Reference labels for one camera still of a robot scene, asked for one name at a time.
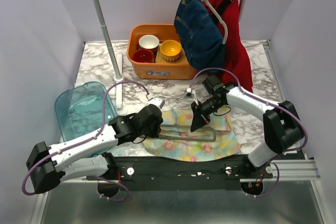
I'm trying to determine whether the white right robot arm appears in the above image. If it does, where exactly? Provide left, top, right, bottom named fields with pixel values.
left=190, top=75, right=305, bottom=178

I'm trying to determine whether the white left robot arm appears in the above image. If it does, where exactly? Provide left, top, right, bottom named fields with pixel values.
left=22, top=104, right=163, bottom=196

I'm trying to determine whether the red cup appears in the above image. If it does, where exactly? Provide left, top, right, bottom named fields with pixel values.
left=133, top=48, right=154, bottom=63

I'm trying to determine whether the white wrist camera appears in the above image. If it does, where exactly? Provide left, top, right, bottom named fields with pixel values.
left=185, top=87, right=199, bottom=106
left=147, top=98, right=165, bottom=110

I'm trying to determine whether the clear blue plastic bin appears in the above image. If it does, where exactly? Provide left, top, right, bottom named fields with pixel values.
left=55, top=81, right=106, bottom=142

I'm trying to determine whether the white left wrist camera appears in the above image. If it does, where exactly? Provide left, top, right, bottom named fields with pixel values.
left=147, top=98, right=165, bottom=110

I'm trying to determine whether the orange plastic basin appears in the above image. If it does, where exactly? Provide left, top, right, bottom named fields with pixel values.
left=127, top=24, right=197, bottom=80

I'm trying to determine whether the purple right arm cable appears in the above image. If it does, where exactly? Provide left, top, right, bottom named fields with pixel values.
left=189, top=68, right=309, bottom=198

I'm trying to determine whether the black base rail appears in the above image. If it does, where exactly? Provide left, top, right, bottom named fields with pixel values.
left=62, top=153, right=289, bottom=193

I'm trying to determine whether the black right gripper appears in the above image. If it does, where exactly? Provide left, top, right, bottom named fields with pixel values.
left=191, top=97, right=224, bottom=131

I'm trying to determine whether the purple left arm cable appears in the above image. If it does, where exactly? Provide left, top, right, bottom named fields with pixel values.
left=21, top=81, right=152, bottom=202

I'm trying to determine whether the floral cloth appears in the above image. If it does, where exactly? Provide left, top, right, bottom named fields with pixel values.
left=143, top=107, right=240, bottom=162

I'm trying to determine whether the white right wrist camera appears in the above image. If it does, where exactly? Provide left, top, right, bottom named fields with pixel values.
left=185, top=87, right=199, bottom=106

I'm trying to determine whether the grey hanger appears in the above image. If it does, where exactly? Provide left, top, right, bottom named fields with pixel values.
left=159, top=107, right=217, bottom=143
left=203, top=0, right=228, bottom=45

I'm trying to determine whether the red skirt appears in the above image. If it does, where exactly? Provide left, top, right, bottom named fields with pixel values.
left=202, top=0, right=253, bottom=92

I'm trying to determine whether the yellow bowl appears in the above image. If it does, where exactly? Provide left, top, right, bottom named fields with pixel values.
left=160, top=40, right=182, bottom=61

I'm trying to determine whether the beige square plate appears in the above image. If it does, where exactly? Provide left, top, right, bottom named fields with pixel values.
left=155, top=49, right=189, bottom=65

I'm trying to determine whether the blue denim skirt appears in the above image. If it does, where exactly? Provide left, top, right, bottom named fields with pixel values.
left=174, top=0, right=225, bottom=71

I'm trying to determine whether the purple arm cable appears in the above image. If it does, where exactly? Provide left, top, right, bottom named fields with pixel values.
left=21, top=81, right=152, bottom=202
left=189, top=68, right=309, bottom=198

